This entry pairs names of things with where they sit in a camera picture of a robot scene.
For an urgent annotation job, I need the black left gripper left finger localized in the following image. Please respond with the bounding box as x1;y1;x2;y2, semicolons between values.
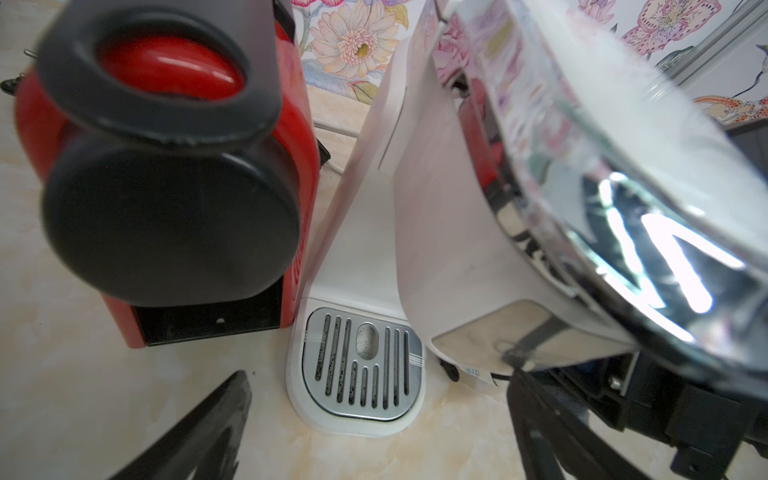
113;370;252;479

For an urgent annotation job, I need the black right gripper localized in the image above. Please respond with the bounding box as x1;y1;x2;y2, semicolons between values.
539;353;767;479

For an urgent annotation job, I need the black coffee machine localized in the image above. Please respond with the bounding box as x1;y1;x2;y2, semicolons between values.
725;118;768;179

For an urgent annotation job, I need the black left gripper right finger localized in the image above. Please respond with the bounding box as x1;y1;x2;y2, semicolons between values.
507;371;647;479

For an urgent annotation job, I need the white coffee machine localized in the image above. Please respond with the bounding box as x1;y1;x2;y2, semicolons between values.
286;1;767;437

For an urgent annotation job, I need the red Nespresso coffee machine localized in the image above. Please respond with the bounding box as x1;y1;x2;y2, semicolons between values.
15;1;328;348

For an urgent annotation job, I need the aluminium corner post right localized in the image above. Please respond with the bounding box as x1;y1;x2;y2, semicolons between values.
665;0;767;85

